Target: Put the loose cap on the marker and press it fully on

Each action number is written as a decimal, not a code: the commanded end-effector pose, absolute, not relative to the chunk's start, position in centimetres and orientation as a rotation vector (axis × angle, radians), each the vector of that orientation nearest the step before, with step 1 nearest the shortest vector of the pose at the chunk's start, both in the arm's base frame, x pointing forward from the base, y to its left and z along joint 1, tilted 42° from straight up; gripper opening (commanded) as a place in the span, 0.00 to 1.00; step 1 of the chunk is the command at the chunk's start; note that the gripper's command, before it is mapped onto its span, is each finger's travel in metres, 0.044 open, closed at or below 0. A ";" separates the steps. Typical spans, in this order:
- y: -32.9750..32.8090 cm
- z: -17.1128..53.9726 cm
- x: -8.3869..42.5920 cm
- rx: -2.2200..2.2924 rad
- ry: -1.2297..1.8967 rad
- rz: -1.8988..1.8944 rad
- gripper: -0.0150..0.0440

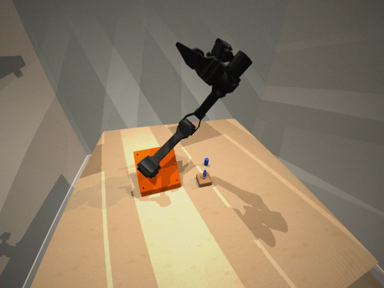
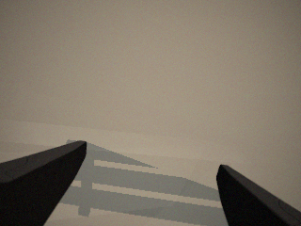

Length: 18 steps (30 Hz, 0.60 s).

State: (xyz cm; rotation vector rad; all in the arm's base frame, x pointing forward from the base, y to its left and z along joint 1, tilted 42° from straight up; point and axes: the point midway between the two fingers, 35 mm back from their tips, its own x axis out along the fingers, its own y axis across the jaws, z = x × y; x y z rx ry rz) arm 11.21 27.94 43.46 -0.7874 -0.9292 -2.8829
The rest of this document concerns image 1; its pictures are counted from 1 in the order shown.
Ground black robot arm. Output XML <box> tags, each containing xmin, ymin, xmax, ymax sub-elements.
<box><xmin>137</xmin><ymin>38</ymin><xmax>252</xmax><ymax>179</ymax></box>

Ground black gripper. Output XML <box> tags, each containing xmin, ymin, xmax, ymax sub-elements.
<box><xmin>176</xmin><ymin>42</ymin><xmax>226</xmax><ymax>86</ymax></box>

